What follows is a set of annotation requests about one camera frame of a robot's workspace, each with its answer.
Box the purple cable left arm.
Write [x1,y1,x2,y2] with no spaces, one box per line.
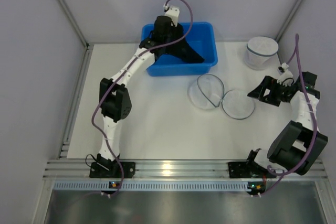
[90,0,194,197]

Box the aluminium mounting rail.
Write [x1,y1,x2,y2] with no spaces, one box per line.
[43,158,329,180]

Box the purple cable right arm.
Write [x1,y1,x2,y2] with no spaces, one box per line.
[248,34,317,198]

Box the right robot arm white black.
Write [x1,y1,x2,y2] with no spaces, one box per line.
[228,72,328,178]

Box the blue plastic bin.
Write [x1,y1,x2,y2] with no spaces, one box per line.
[147,22,218,77]

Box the white mesh laundry bag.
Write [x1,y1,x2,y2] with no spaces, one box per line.
[187,73,255,120]
[245,36,279,70]

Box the slotted cable duct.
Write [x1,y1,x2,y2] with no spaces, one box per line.
[54,180,266,192]

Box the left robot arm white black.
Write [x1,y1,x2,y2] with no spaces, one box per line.
[89,15,204,178]

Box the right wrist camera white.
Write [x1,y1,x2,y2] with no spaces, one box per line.
[277,63,294,87]

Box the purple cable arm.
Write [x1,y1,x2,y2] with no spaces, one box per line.
[90,0,194,197]
[248,34,317,198]

